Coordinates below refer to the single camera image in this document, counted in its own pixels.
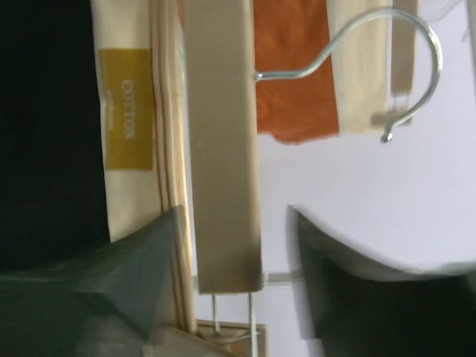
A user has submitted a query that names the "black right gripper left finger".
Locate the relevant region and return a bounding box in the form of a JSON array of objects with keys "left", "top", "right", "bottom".
[{"left": 1, "top": 208, "right": 179, "bottom": 356}]

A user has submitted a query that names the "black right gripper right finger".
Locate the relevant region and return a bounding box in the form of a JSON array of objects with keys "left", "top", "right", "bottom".
[{"left": 286, "top": 206, "right": 475, "bottom": 356}]

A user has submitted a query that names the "black underwear beige waistband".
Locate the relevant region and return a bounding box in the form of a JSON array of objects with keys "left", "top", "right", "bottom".
[{"left": 0, "top": 0, "right": 198, "bottom": 334}]

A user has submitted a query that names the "beige clip hanger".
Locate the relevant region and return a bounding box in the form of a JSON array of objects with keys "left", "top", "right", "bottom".
[{"left": 143, "top": 0, "right": 443, "bottom": 357}]

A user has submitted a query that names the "orange shorts beige waistband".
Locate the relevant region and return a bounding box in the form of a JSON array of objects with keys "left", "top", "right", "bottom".
[{"left": 177, "top": 0, "right": 393, "bottom": 145}]

